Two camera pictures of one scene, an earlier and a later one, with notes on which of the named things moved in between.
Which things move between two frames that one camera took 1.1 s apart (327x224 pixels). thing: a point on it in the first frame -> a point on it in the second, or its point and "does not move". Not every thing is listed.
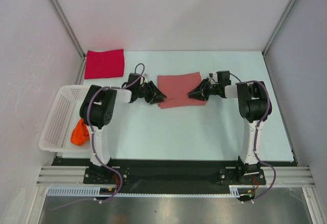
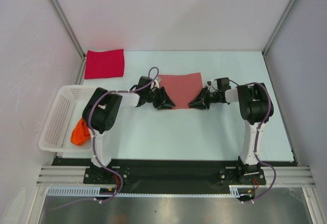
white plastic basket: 57,134 does not move
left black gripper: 155,95 -> 162,98
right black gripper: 197,93 -> 201,101
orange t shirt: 80,133 does not move
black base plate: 171,173 does not move
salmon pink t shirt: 176,88 does not move
